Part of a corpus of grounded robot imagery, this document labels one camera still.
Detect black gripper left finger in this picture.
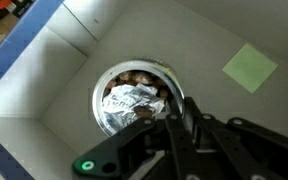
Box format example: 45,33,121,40
72,98,198,180

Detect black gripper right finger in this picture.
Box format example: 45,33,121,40
183,97,288,180

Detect yellow green nut can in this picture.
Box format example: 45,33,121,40
92,59,186,138

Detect dark blue shoe box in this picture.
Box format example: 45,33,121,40
0,0,288,180

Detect green sticky note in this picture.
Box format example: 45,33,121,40
222,43,279,94

